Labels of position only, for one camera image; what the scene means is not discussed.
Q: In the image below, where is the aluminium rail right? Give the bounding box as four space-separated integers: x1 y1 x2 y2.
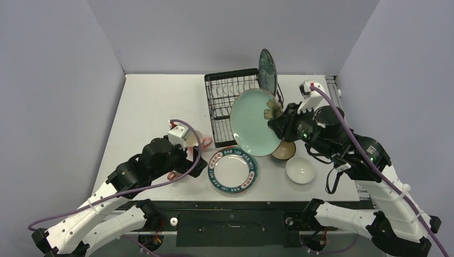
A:
324 75 375 208

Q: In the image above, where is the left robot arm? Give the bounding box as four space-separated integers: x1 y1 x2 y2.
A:
32 136 207 256

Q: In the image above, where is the dark blue plate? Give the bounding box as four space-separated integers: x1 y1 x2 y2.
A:
258 49 277 96

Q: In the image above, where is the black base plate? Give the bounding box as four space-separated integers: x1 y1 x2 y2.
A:
130 201 325 248

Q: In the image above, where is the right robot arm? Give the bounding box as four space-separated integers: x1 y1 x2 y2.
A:
264 103 441 256

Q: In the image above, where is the white plate blue rim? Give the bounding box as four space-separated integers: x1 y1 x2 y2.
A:
207 147 259 187

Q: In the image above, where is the large pink mug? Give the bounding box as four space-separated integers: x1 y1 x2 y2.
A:
185 131 213 150

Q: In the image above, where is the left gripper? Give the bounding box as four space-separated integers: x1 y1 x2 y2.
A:
151 139 207 180

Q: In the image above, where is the light green flower plate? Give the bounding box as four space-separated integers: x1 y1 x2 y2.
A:
230 89 283 157

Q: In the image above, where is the brown black bowl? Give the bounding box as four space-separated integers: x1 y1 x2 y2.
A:
271 140 296 161

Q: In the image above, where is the black wire dish rack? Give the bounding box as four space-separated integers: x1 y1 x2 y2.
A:
204 68 283 148

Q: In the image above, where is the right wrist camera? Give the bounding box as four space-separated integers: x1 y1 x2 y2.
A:
297 80 325 114

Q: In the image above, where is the small orange mug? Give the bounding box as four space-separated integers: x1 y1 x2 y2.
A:
167 171 184 181

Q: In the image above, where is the red teal plate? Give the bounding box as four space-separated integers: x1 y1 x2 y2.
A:
214 184 252 194

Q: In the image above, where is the white bowl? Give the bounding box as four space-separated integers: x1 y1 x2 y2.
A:
285 156 315 184

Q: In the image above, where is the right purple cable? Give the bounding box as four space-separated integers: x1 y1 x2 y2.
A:
309 84 448 257

